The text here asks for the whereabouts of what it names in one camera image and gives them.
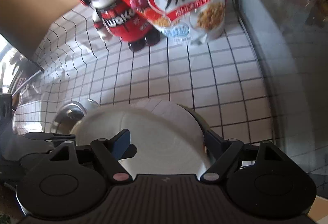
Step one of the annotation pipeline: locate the tall white ceramic bowl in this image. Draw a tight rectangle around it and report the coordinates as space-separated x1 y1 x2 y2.
71 99 210 177

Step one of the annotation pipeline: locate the stainless steel bowl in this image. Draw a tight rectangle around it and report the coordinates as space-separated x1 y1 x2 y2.
50 99 99 134

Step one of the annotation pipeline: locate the blue ceramic bowl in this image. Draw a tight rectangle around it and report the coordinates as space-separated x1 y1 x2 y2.
180 105 211 160

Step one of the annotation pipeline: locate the white checkered tablecloth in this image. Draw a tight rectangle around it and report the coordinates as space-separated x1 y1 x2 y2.
13 0 275 145

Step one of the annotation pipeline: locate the red white robot figurine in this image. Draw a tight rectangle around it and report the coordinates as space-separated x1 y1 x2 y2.
80 0 160 52

